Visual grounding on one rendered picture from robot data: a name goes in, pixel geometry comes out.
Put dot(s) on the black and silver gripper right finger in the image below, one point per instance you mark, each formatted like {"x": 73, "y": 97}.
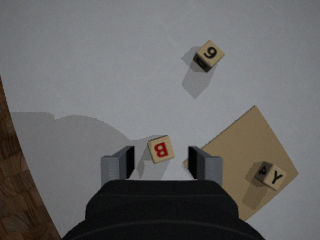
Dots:
{"x": 203, "y": 166}

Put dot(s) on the tan flat mat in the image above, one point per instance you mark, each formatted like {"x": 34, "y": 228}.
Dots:
{"x": 244, "y": 146}

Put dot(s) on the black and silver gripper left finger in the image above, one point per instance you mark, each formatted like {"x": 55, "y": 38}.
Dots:
{"x": 119, "y": 166}

